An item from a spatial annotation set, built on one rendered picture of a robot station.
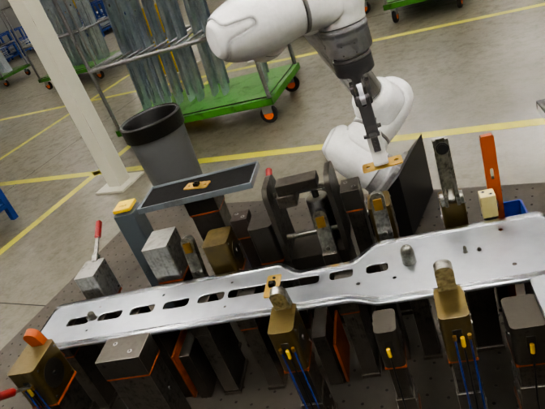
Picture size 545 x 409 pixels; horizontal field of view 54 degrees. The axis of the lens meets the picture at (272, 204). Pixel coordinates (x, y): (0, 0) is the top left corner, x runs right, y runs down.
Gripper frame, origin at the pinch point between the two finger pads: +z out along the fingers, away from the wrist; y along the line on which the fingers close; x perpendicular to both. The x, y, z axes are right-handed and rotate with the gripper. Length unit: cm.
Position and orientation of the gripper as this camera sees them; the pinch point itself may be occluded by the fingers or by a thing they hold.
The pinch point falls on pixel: (376, 147)
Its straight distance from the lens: 113.9
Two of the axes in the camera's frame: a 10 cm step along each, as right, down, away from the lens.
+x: 9.4, -2.5, -2.3
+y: -0.8, 4.9, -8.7
